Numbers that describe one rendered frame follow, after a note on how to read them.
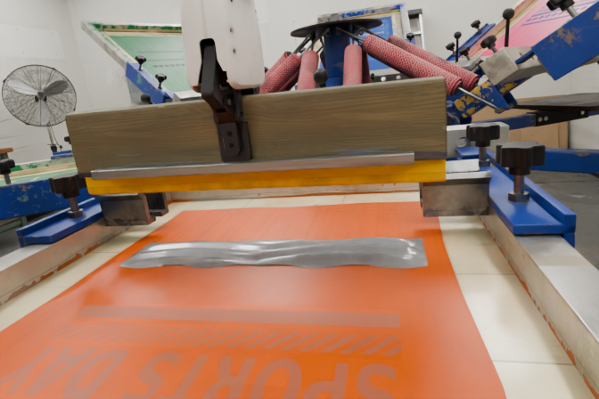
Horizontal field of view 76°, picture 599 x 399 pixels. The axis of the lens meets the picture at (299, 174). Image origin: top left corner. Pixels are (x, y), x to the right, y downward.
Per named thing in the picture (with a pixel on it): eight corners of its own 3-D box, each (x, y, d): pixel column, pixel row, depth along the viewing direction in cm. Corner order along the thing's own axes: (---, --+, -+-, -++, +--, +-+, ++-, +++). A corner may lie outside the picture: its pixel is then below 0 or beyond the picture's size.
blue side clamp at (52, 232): (62, 281, 48) (48, 229, 46) (29, 281, 49) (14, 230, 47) (183, 204, 76) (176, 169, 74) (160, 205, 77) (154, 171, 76)
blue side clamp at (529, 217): (573, 287, 35) (577, 214, 33) (512, 286, 36) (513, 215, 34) (488, 191, 63) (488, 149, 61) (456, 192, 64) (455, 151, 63)
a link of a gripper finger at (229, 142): (215, 96, 39) (225, 161, 40) (201, 98, 36) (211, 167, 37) (244, 93, 38) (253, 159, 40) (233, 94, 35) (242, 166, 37)
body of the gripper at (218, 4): (206, -12, 43) (221, 91, 45) (153, -37, 33) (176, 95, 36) (270, -22, 41) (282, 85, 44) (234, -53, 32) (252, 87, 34)
